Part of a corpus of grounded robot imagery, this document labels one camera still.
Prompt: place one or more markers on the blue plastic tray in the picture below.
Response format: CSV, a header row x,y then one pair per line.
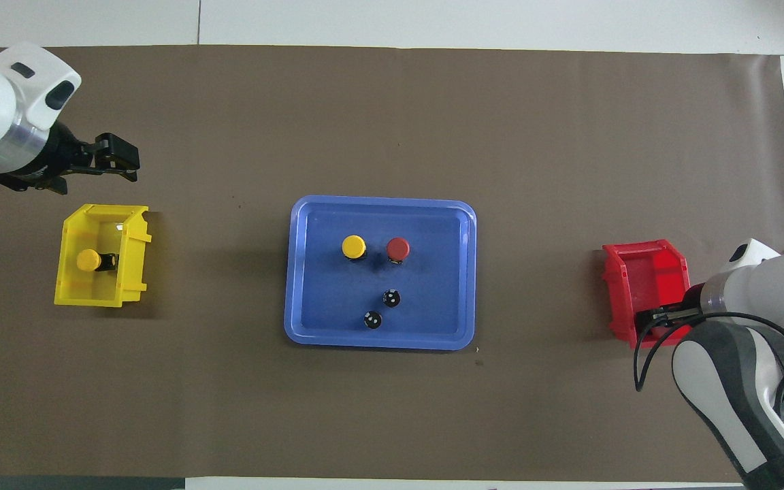
x,y
433,306

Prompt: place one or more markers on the brown paper mat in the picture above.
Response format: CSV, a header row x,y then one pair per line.
x,y
392,408

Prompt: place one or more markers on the red push button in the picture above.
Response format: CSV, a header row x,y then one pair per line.
x,y
398,249

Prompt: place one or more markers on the yellow push button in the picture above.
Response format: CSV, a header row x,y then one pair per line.
x,y
88,260
353,246

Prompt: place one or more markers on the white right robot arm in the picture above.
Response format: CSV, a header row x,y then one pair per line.
x,y
759,286

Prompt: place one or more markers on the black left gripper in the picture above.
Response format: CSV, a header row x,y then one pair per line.
x,y
65,153

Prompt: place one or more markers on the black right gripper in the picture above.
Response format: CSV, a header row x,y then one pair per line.
x,y
693,297

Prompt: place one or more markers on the yellow plastic bin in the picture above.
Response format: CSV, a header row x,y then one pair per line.
x,y
130,258

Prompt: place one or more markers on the black cylinder capacitor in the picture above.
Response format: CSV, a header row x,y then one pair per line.
x,y
373,320
392,297

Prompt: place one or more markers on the red plastic bin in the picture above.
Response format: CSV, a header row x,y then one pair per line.
x,y
644,272

